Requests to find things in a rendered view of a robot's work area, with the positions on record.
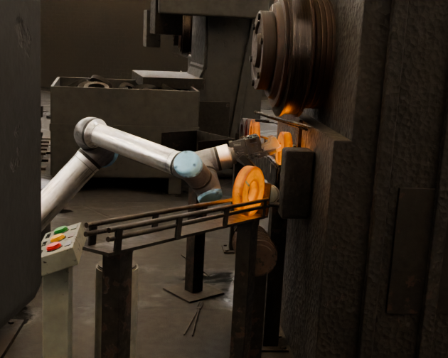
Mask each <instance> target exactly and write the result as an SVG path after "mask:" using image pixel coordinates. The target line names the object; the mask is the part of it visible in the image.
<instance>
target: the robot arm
mask: <svg viewBox="0 0 448 358"><path fill-rule="evenodd" d="M74 138H75V141H76V143H77V144H78V146H79V147H80V149H79V150H78V151H77V153H76V154H75V155H74V156H73V157H72V158H71V159H70V160H69V161H68V162H67V163H66V164H65V166H64V167H63V168H62V169H61V170H60V171H59V172H58V173H57V174H56V176H55V177H54V178H53V179H52V180H51V181H50V182H49V183H48V184H47V186H45V187H44V189H42V191H41V231H43V230H44V229H45V228H46V226H47V225H48V224H49V223H50V222H51V221H52V220H53V219H54V217H55V216H56V215H57V214H58V213H59V212H60V211H61V210H62V209H63V208H64V206H66V205H67V204H68V203H69V202H70V200H71V199H72V198H73V197H74V196H75V195H76V194H77V193H78V191H79V190H80V189H81V188H82V187H83V186H84V185H85V184H86V182H87V181H88V180H89V179H91V177H92V176H93V175H94V174H95V173H96V172H97V171H98V170H99V169H101V168H106V167H107V166H111V165H112V164H113V163H114V162H115V161H116V160H117V157H118V154H119V155H122V156H125V157H128V158H131V159H132V160H135V161H138V162H140V163H143V164H146V165H148V166H151V167H153V168H156V169H159V170H162V171H164V172H166V173H169V174H172V175H173V176H175V177H177V178H180V179H183V180H185V181H186V182H187V183H188V185H189V186H190V187H191V188H192V189H193V191H194V192H195V193H196V194H197V200H198V201H199V203H202V202H210V201H215V200H220V199H221V198H222V196H223V194H222V190H221V187H220V183H219V180H218V175H217V173H216V171H219V170H224V169H227V168H232V167H233V164H236V163H237V162H236V158H239V159H240V160H241V161H242V162H243V163H244V164H245V166H255V167H257V166H256V165H255V164H254V163H253V162H252V161H251V160H255V159H258V158H261V157H265V156H269V155H272V154H274V153H276V152H279V151H281V150H282V145H280V144H279V143H278V141H277V139H276V137H274V136H273V135H271V136H269V138H268V141H267V142H265V143H263V144H261V140H260V137H259V136H258V135H257V134H251V135H248V136H243V137H242V139H238V140H235V141H229V142H228V143H229V146H228V145H227V144H224V145H221V146H216V147H212V148H207V149H204V150H201V151H196V152H195V151H194V152H192V151H183V152H181V151H176V150H173V149H171V148H168V147H165V146H162V145H160V144H157V143H154V142H151V141H148V140H146V139H142V138H140V137H138V136H134V135H131V134H128V133H126V132H123V131H120V130H118V129H114V128H112V127H110V126H107V125H106V123H105V122H104V121H103V120H101V119H98V118H95V117H87V118H84V119H82V120H80V121H79V122H78V123H77V125H76V126H75V129H74ZM240 138H241V137H240ZM261 146H262V147H261ZM236 151H238V152H237V153H236Z"/></svg>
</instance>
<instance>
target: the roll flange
mask: <svg viewBox="0 0 448 358"><path fill-rule="evenodd" d="M309 2H310V7H311V25H312V40H311V62H310V69H309V79H308V83H307V87H306V93H305V96H304V101H303V103H302V106H301V108H300V110H299V111H298V113H297V114H292V116H293V117H299V116H300V115H301V114H302V112H303V111H304V108H312V109H319V108H321V107H322V106H323V105H324V102H325V101H326V98H327V96H328V93H329V89H330V86H331V80H332V76H333V71H334V61H335V52H336V23H335V16H334V9H333V6H332V3H331V1H330V0H309Z"/></svg>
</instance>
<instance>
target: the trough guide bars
mask: <svg viewBox="0 0 448 358"><path fill-rule="evenodd" d="M269 200H270V199H269V198H263V199H259V200H252V201H248V202H241V203H237V204H231V205H223V206H220V207H212V208H208V206H211V205H218V204H222V203H227V202H232V201H233V198H227V199H223V200H215V201H210V202H202V203H198V204H194V205H186V206H181V207H173V208H169V209H165V210H157V211H152V212H144V213H139V214H135V215H127V216H123V217H115V218H110V219H103V220H98V221H94V222H86V223H85V224H84V225H85V228H89V231H86V232H84V236H85V237H88V246H91V245H95V244H96V238H97V234H104V233H113V232H114V236H110V237H107V238H106V241H107V242H114V249H113V251H114V256H115V255H119V254H121V249H122V240H123V239H126V238H130V237H136V236H140V235H143V234H150V233H153V232H159V231H163V230H167V229H173V228H175V238H176V240H180V239H181V228H182V226H186V225H190V224H195V223H199V222H205V221H208V220H212V219H218V218H222V217H223V229H225V228H228V216H232V215H238V214H241V213H245V212H251V211H255V210H261V209H262V211H261V217H262V219H265V213H266V208H268V207H269V205H268V204H267V202H268V201H269ZM258 203H262V205H259V206H255V207H249V208H245V209H241V210H235V211H231V212H229V209H233V208H237V207H244V206H248V205H254V204H258ZM199 207H202V210H197V211H193V212H186V213H182V214H177V215H171V216H166V217H160V218H159V215H163V214H167V213H172V212H179V211H183V210H190V209H195V208H199ZM207 208H208V209H207ZM223 210H224V213H221V214H217V215H211V216H206V215H207V214H208V213H212V212H219V211H223ZM198 215H201V218H197V219H190V220H186V221H183V218H187V217H194V216H198ZM151 216H152V219H148V220H144V221H140V222H133V223H129V224H121V225H117V226H113V227H106V228H102V229H97V226H100V225H105V224H112V223H116V222H123V221H128V220H133V219H140V218H144V217H151ZM173 220H176V223H173V224H166V225H162V226H158V223H162V222H169V221H173ZM148 225H151V228H148V229H142V230H138V231H134V232H128V233H124V234H123V230H127V229H134V228H137V227H144V226H148Z"/></svg>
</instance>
